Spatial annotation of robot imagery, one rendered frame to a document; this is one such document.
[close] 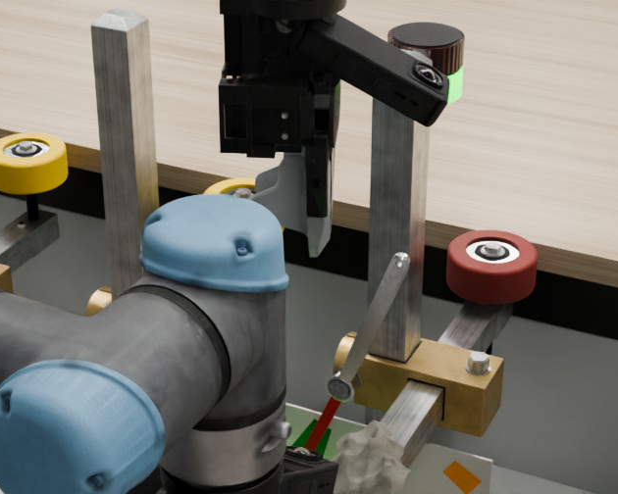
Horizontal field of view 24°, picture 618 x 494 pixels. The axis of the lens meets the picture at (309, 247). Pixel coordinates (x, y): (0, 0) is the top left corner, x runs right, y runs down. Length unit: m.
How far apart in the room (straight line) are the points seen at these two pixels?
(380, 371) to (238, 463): 0.42
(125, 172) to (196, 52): 0.52
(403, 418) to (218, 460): 0.38
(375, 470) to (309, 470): 0.18
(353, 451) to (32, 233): 0.53
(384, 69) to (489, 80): 0.67
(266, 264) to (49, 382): 0.14
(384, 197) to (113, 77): 0.25
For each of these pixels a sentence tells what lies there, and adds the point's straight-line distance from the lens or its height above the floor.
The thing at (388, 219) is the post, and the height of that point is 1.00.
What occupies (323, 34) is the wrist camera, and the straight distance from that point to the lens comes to 0.99.
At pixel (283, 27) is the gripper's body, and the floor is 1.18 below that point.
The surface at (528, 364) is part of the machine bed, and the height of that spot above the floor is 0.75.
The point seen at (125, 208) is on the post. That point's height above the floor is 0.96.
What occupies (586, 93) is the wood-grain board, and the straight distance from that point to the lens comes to 1.64.
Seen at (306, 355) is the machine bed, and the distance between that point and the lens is 1.51.
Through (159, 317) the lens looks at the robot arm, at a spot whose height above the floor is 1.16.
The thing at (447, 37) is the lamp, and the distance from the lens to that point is 1.12.
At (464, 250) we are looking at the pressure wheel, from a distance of 1.28.
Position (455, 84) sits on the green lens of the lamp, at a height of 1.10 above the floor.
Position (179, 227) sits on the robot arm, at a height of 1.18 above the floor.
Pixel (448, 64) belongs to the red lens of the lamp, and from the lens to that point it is 1.11.
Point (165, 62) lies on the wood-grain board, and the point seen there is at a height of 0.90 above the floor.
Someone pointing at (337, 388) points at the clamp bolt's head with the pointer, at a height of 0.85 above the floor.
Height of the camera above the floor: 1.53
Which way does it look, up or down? 29 degrees down
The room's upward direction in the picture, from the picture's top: straight up
